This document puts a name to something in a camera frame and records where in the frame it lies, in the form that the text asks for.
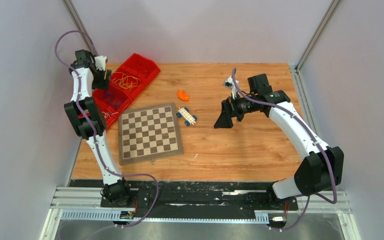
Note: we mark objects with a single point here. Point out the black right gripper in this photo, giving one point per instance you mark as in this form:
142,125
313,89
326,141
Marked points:
229,110

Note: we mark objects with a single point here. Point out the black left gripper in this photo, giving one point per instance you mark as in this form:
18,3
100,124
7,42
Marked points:
104,84

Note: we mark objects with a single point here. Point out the orange pipe elbow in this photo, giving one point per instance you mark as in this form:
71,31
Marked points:
183,96

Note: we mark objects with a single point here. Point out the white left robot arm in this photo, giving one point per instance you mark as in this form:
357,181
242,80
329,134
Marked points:
89,73

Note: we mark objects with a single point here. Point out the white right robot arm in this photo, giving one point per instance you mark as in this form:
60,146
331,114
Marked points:
321,165

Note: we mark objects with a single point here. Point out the red plastic bin tray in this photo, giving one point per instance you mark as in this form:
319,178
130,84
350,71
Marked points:
127,82

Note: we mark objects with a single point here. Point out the white blue toy car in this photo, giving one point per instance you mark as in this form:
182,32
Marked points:
189,119

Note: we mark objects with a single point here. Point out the wooden chessboard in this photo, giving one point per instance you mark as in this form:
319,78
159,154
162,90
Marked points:
149,133

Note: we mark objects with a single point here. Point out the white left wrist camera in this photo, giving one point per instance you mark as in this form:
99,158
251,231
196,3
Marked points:
101,62

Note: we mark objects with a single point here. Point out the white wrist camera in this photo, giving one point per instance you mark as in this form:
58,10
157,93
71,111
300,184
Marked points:
229,83
101,62

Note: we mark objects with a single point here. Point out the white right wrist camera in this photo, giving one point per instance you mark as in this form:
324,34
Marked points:
229,83

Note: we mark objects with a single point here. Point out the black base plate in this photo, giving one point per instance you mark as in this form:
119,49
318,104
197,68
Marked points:
223,200

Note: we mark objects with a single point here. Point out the aluminium frame rail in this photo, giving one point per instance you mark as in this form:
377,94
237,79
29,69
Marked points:
82,203

